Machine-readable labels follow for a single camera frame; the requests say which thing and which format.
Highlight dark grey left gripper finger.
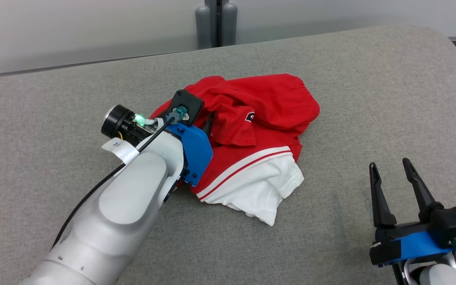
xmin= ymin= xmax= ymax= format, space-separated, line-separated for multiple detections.
xmin=203 ymin=113 xmax=215 ymax=137

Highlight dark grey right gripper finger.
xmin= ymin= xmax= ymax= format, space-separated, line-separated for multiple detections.
xmin=369 ymin=162 xmax=397 ymax=228
xmin=402 ymin=158 xmax=445 ymax=222

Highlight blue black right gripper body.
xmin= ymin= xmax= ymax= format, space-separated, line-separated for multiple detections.
xmin=370 ymin=222 xmax=456 ymax=268

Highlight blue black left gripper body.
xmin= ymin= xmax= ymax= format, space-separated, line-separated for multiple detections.
xmin=101 ymin=104 xmax=214 ymax=187

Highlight red white-striped shorts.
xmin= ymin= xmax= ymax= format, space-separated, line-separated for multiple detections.
xmin=150 ymin=73 xmax=321 ymax=227

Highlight grey fabric sofa cushion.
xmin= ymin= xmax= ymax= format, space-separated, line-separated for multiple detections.
xmin=0 ymin=25 xmax=456 ymax=285

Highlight white cable label tag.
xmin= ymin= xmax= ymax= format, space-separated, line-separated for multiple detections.
xmin=102 ymin=137 xmax=140 ymax=165

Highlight grey rounded post cap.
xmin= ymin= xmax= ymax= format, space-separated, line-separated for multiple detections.
xmin=195 ymin=5 xmax=213 ymax=50
xmin=221 ymin=3 xmax=238 ymax=47

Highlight grey metal partition frame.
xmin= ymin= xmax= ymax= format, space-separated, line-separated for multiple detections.
xmin=204 ymin=0 xmax=229 ymax=48

